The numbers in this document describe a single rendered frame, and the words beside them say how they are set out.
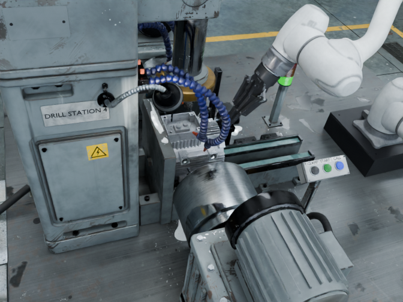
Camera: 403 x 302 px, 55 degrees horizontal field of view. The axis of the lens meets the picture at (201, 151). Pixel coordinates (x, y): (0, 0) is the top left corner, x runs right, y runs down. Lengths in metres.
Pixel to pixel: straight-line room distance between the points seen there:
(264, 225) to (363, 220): 0.91
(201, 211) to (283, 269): 0.37
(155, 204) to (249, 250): 0.60
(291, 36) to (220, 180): 0.45
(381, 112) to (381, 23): 0.66
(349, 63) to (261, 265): 0.55
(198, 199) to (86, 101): 0.41
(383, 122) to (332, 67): 0.79
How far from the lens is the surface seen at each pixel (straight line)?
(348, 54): 1.08
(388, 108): 1.77
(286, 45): 1.15
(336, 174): 1.42
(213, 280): 0.94
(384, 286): 1.54
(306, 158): 1.62
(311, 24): 1.15
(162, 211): 1.38
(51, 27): 0.85
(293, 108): 2.07
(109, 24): 0.85
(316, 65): 1.07
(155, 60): 1.58
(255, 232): 0.81
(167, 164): 1.20
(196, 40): 1.08
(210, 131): 1.35
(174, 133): 1.26
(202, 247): 0.98
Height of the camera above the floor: 1.99
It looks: 44 degrees down
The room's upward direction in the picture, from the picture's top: 9 degrees clockwise
